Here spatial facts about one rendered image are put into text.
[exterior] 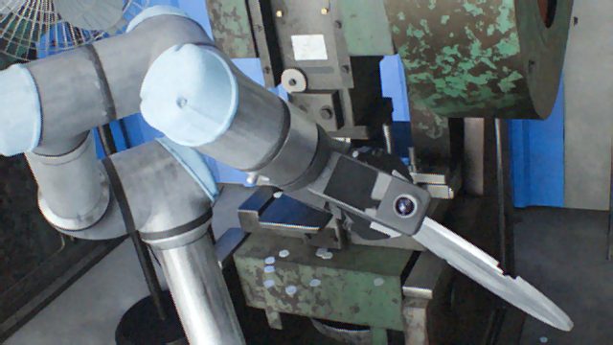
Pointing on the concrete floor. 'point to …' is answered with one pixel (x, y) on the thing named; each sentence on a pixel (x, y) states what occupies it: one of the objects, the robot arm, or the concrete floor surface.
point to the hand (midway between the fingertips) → (416, 218)
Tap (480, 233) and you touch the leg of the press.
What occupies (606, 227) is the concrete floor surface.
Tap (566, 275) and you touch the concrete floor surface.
